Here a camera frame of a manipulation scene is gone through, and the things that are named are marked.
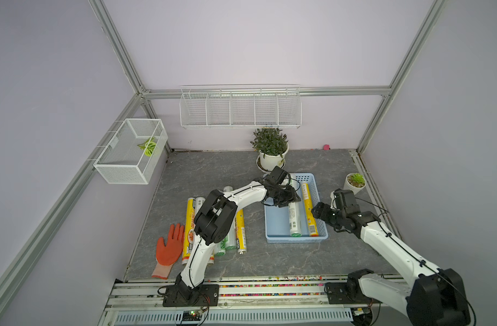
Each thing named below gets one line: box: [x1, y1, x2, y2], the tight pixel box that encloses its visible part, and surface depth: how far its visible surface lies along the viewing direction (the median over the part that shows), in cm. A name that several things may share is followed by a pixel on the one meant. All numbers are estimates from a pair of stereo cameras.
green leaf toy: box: [137, 136, 157, 157], surface depth 84 cm
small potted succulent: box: [343, 172, 367, 195], surface depth 98 cm
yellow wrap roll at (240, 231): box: [235, 208, 248, 255], surface depth 88 cm
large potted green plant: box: [249, 127, 290, 174], surface depth 102 cm
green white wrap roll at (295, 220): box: [287, 201, 303, 238], surface depth 84 cm
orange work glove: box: [151, 223, 185, 280], surface depth 84 cm
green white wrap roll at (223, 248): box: [215, 237, 228, 257], surface depth 83 cm
